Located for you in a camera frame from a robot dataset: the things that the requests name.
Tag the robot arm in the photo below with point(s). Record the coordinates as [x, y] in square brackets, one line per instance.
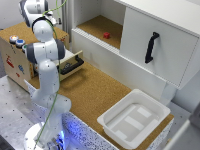
[46, 83]

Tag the white cabinet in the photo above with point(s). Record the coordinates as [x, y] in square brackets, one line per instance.
[100, 56]

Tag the wooden drawer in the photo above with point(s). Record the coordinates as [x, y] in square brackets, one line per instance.
[76, 67]

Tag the white plastic box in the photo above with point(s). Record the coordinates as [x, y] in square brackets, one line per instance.
[133, 120]

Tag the white sliding door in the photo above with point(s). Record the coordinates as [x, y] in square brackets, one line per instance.
[166, 43]

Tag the green button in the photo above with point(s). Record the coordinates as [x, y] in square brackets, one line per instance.
[24, 47]

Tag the blue button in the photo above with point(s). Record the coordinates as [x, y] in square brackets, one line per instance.
[20, 42]

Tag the wooden drawer box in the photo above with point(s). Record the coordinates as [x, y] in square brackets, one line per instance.
[13, 66]

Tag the red button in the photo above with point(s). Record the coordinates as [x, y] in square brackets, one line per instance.
[13, 38]

